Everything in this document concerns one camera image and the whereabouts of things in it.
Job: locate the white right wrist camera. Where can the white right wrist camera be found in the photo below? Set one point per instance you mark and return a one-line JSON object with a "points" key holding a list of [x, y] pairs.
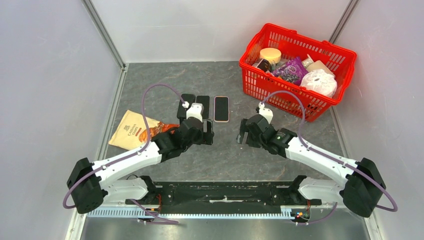
{"points": [[265, 112]]}

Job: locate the black smartphone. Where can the black smartphone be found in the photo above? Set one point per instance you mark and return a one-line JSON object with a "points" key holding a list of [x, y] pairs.
{"points": [[205, 101]]}

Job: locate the red plastic shopping basket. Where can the red plastic shopping basket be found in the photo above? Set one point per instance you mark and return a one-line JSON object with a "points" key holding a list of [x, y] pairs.
{"points": [[258, 84]]}

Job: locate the white plastic bag item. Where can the white plastic bag item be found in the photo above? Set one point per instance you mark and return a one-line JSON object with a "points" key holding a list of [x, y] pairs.
{"points": [[320, 82]]}

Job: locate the beige box in basket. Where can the beige box in basket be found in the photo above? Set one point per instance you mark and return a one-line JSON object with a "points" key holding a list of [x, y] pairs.
{"points": [[319, 65]]}

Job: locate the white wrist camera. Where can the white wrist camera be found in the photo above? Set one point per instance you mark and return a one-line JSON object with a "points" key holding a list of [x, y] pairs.
{"points": [[193, 110], [265, 112]]}

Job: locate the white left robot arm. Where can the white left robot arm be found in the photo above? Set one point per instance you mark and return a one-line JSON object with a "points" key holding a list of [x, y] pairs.
{"points": [[90, 184]]}

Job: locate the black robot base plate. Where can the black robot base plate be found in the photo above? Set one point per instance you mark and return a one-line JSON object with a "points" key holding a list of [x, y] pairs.
{"points": [[224, 197]]}

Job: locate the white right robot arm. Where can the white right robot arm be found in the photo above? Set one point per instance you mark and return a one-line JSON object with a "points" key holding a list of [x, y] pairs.
{"points": [[356, 184]]}

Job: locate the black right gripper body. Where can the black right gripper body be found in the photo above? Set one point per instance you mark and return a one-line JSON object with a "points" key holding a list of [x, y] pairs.
{"points": [[253, 141]]}

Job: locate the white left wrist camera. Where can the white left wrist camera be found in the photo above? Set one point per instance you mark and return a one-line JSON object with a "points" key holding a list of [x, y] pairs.
{"points": [[193, 110]]}

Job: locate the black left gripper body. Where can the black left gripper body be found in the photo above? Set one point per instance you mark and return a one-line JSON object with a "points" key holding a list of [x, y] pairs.
{"points": [[203, 137]]}

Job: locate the cassava chips snack bag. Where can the cassava chips snack bag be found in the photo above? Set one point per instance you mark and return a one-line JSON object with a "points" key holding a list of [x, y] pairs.
{"points": [[132, 132]]}

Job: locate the yellow lid jar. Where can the yellow lid jar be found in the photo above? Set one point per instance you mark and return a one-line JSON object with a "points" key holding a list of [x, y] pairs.
{"points": [[272, 55]]}

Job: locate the purple snack packet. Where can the purple snack packet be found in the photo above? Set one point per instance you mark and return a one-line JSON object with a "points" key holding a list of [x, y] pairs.
{"points": [[293, 71]]}

